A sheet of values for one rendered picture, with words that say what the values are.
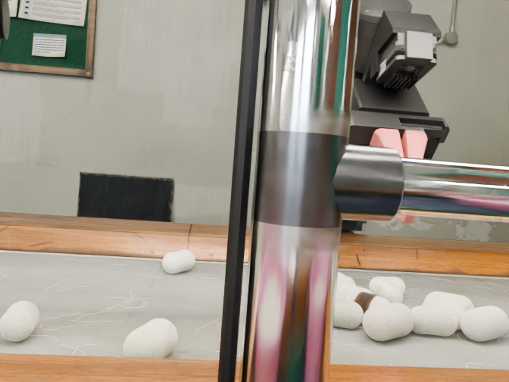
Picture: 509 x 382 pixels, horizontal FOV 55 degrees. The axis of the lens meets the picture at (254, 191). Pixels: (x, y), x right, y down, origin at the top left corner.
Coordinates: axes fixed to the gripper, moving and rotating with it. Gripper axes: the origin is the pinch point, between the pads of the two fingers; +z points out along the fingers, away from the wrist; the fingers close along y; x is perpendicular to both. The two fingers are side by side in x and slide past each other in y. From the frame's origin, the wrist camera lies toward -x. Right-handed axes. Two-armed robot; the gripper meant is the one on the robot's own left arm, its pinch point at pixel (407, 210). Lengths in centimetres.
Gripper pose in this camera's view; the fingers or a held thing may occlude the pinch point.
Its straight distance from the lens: 41.6
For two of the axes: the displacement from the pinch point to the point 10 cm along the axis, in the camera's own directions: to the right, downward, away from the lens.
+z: 0.3, 6.9, -7.2
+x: -1.2, 7.2, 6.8
